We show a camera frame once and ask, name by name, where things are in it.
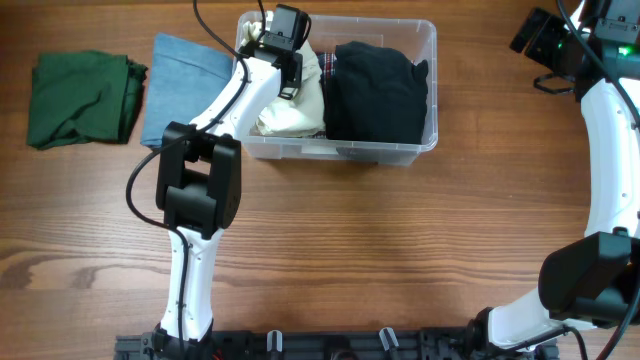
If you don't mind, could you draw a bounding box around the cream garment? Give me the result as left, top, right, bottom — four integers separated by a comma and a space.
255, 40, 325, 137

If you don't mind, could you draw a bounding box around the black garment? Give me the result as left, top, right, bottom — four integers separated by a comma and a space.
324, 41, 430, 145

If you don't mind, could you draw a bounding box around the green garment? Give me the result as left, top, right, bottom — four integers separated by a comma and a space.
26, 50, 148, 150

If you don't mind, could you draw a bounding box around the red navy plaid garment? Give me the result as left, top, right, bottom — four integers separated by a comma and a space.
317, 52, 337, 91

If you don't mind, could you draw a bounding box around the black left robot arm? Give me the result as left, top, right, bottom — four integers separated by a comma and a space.
151, 41, 303, 359

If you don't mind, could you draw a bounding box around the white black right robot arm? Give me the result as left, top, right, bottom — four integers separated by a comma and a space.
454, 0, 639, 359

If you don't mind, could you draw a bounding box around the blue folded towel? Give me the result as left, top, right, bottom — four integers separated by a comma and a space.
140, 33, 233, 148

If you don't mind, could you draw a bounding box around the clear plastic storage bin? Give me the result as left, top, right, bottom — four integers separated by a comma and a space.
242, 14, 439, 166

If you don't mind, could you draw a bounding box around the black left camera cable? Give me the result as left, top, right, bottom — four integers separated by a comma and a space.
124, 0, 269, 356

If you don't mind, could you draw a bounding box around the left clear rail clip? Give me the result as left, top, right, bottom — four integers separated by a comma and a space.
266, 330, 283, 353

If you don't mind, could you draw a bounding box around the clear rail clip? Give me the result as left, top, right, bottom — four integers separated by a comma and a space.
266, 330, 283, 353
379, 327, 399, 352

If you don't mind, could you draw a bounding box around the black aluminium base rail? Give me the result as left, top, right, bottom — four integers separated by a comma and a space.
113, 325, 559, 360

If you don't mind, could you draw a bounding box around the right clear rail clip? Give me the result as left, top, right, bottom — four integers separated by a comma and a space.
379, 327, 399, 352

